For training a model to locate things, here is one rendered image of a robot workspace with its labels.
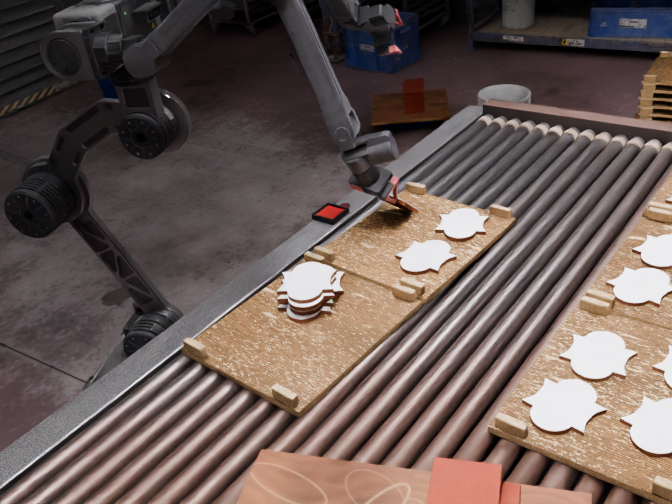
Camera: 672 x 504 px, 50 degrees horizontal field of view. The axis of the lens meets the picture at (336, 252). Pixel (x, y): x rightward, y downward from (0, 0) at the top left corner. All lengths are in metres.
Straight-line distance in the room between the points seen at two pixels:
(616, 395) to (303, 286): 0.68
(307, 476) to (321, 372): 0.37
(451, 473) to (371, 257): 1.10
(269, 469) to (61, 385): 2.12
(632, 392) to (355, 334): 0.55
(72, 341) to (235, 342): 1.92
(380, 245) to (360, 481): 0.83
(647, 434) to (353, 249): 0.84
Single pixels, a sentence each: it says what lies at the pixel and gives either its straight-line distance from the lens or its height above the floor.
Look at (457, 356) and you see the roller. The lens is 1.52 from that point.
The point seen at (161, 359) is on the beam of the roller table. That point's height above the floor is 0.91.
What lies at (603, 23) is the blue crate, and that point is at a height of 0.25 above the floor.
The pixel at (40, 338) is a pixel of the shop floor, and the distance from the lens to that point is 3.55.
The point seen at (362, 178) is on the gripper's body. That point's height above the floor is 1.12.
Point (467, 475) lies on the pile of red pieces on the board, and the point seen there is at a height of 1.33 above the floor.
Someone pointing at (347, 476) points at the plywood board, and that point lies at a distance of 1.15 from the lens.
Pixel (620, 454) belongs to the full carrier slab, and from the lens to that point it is 1.33.
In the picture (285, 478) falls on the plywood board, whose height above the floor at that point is 1.04.
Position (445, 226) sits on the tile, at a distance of 1.88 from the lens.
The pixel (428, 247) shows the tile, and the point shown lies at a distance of 1.79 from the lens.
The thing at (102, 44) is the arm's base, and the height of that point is 1.47.
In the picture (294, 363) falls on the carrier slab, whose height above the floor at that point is 0.94.
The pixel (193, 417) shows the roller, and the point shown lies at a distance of 1.48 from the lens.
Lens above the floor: 1.91
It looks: 32 degrees down
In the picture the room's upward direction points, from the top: 8 degrees counter-clockwise
